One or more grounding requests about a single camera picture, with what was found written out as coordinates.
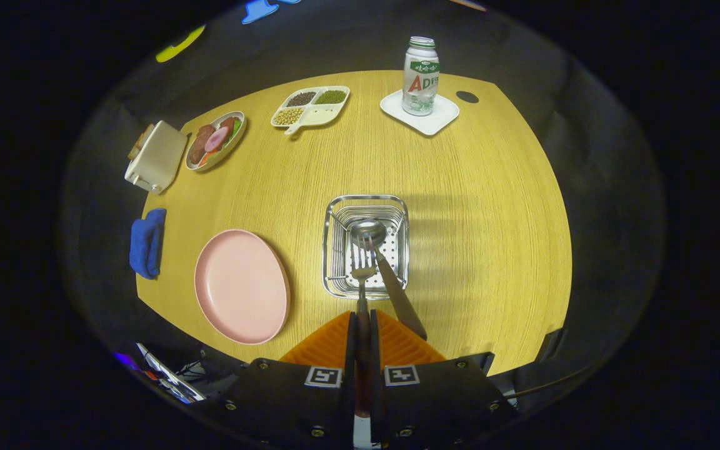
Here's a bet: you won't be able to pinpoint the white bottle green label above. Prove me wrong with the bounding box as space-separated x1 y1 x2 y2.
402 36 441 117

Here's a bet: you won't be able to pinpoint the tangled cables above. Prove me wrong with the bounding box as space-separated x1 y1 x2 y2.
179 359 236 382

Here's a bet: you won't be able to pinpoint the metal wire basket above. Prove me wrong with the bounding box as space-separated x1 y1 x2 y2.
322 194 410 301

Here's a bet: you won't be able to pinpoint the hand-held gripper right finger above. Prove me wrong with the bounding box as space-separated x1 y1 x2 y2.
369 309 521 450

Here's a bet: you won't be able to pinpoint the brown meat piece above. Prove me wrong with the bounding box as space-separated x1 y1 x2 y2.
188 124 216 166

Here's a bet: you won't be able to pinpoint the white square coaster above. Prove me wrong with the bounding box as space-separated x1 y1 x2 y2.
380 89 461 137

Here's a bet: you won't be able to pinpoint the blue cloth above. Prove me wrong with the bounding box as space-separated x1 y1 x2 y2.
129 208 168 280

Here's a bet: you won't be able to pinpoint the wooden-handled metal fork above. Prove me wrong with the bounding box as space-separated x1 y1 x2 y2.
350 246 378 416

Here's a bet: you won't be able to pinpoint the wooden-handled metal spoon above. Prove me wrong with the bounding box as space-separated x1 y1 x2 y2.
350 218 429 342

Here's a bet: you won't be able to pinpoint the white toaster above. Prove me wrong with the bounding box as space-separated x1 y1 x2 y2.
124 120 189 195

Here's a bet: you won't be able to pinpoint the brown toast slice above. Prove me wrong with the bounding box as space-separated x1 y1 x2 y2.
127 123 156 161

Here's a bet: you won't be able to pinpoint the white-edged flat device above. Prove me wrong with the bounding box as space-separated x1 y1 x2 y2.
135 342 208 404

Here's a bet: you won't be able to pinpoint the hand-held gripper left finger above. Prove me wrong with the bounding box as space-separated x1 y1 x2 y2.
207 311 358 450

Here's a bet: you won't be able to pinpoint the black chair back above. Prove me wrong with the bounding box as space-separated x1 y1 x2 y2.
535 328 567 363

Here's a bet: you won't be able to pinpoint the white divided dish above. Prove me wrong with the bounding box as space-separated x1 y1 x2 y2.
271 86 351 136

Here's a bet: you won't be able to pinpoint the grey oval food plate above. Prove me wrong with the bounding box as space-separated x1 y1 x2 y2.
184 111 248 172

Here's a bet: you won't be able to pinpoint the pink ham slice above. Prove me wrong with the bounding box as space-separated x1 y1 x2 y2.
205 127 231 153

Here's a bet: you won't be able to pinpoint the pink plate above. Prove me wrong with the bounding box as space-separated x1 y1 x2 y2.
194 229 291 346

